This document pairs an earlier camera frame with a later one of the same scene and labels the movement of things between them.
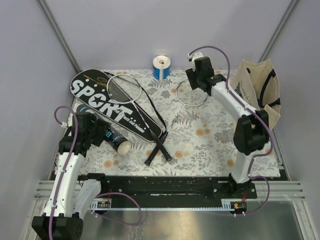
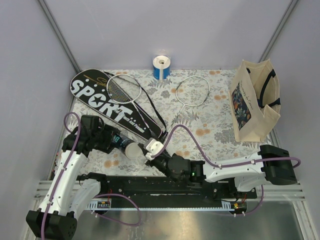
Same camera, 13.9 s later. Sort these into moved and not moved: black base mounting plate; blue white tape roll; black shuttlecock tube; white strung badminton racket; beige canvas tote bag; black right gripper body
Moved: black shuttlecock tube; black right gripper body
Not moved: beige canvas tote bag; white strung badminton racket; blue white tape roll; black base mounting plate
